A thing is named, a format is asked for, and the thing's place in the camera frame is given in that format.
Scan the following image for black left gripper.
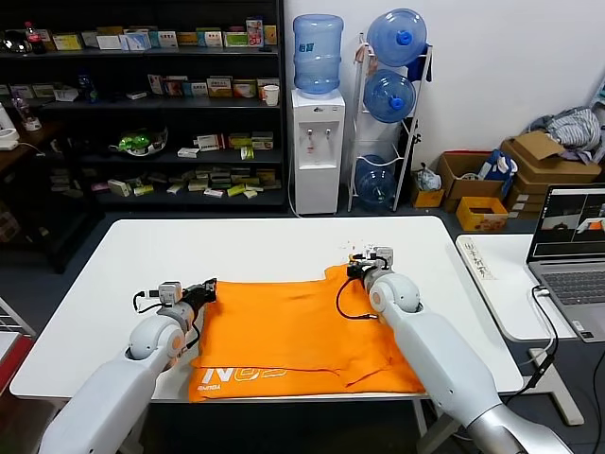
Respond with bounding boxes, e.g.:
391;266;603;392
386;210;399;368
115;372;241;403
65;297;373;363
181;278;219;308

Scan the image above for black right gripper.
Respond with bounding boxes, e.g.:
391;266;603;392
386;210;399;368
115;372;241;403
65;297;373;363
347;254;382;282

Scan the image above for orange t-shirt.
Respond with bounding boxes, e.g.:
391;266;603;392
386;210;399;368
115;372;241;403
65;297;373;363
188;264;426;403

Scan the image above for pile of grey clothes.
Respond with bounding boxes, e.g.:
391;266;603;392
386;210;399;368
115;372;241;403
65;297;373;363
527;106;602;152

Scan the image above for scattered small crumbs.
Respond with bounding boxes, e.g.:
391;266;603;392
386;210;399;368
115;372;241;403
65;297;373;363
337;239;379;254

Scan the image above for small yellow box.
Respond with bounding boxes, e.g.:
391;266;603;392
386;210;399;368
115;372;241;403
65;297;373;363
410;186;445;209

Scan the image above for white water dispenser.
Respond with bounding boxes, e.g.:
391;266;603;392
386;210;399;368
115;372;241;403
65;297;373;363
290;88;346;217

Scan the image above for crumpled plastic bag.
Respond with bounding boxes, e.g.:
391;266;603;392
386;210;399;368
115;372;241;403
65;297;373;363
414;164;441;191

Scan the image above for large yellow box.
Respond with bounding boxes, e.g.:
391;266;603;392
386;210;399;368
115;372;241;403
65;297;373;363
456;196;510;233

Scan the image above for open brown cardboard box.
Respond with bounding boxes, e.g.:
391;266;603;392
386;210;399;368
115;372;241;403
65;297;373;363
437;149;505;214

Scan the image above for black clamp stand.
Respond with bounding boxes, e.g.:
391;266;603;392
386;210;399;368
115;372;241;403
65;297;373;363
399;116;423;208

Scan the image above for red and white box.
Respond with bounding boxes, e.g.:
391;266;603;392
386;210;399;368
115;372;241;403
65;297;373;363
196;133;226;152

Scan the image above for bowl with green items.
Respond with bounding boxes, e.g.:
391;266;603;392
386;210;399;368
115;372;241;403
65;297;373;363
109;126;169;157

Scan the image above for blue and white bag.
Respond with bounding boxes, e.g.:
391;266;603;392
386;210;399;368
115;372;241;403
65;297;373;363
476;149;519;183

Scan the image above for stacked flat cardboard boxes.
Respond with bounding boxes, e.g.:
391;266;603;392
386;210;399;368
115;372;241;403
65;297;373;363
504;180;549;219

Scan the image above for black shelf unit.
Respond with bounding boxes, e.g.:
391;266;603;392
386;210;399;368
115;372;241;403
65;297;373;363
0;0;287;213

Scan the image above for orange and white box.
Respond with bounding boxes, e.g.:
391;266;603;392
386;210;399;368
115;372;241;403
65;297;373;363
206;76;233;98

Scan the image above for red and white cart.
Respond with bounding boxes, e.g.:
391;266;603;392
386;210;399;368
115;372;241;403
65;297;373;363
0;329;53;454

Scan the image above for blue hanging cloth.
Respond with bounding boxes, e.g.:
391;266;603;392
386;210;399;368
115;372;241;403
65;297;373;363
406;43;434;84

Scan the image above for blue water jug with sticker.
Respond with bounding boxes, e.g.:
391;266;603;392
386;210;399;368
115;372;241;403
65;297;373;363
292;13;345;98

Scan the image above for beige hanging cloth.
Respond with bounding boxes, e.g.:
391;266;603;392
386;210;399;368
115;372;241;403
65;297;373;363
354;38;377;78

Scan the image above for grey laptop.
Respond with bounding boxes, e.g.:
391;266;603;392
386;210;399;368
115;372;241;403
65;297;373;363
526;183;605;343

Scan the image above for cardboard box with open flap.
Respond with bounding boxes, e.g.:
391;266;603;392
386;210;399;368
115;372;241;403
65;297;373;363
499;130;602;186

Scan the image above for blue bottle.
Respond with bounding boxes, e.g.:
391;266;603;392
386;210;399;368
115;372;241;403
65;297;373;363
78;74;99;104

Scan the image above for purple bottle white base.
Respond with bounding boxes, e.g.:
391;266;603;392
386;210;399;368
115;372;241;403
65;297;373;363
12;90;43;132

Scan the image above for white kitchen appliance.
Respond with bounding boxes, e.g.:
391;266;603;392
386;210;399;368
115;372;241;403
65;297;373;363
0;102;21;152

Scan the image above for blue and white box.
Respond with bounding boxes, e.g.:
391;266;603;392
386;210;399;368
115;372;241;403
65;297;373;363
123;30;153;52

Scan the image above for tall pink colourful box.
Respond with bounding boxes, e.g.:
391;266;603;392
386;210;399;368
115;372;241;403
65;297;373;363
245;19;265;48

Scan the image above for pale green plastic item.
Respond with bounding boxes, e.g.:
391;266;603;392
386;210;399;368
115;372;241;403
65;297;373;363
590;69;605;132

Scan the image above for cola bottle red cap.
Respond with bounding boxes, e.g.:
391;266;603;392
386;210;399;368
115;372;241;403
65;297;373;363
24;21;47;56

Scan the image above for shiny dark round object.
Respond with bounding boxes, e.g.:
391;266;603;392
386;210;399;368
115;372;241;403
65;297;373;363
1;30;30;57

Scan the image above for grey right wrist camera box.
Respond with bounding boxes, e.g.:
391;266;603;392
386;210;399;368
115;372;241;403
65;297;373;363
366;244;396;271

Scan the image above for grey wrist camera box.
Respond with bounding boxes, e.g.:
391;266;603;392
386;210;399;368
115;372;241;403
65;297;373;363
366;244;396;271
158;282;184;308

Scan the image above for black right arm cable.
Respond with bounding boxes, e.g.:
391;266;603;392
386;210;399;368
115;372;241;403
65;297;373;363
336;276;379;321

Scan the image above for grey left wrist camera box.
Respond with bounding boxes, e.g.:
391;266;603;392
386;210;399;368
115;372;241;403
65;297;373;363
158;282;184;308

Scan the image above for white wire jug rack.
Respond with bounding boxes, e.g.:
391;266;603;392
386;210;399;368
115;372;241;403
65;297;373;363
347;31;434;213

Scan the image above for white laptop cable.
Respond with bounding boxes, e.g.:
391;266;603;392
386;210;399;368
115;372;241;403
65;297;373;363
519;283;558;364

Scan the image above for black cable with adapter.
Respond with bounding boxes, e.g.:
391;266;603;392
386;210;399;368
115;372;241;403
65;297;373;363
503;352;555;408

